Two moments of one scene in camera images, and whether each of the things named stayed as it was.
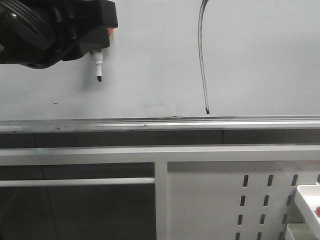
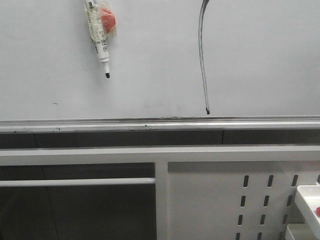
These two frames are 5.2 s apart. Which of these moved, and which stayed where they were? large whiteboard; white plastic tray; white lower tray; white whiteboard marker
Moved: white whiteboard marker
Stayed: large whiteboard; white plastic tray; white lower tray
